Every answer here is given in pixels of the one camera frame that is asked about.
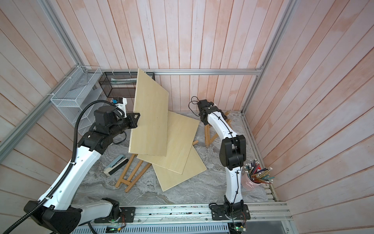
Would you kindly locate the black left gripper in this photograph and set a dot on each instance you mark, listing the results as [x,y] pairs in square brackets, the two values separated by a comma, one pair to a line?
[133,120]

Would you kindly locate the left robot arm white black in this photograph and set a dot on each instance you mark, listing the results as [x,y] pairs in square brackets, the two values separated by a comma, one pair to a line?
[54,210]

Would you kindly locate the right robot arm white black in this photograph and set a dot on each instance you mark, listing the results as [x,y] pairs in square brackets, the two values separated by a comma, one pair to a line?
[232,153]

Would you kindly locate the white mesh tiered shelf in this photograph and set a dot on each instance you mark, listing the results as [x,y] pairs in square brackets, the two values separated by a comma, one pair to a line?
[78,90]

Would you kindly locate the pink cup of pencils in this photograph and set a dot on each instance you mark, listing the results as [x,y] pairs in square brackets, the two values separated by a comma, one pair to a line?
[254,175]

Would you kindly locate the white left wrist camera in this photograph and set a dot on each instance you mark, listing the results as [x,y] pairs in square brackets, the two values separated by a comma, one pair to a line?
[120,103]

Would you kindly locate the black mesh wire basket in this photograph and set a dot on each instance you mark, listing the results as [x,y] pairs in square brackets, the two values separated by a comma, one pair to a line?
[119,84]

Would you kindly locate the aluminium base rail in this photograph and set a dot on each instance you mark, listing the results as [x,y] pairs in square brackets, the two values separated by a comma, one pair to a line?
[258,218]

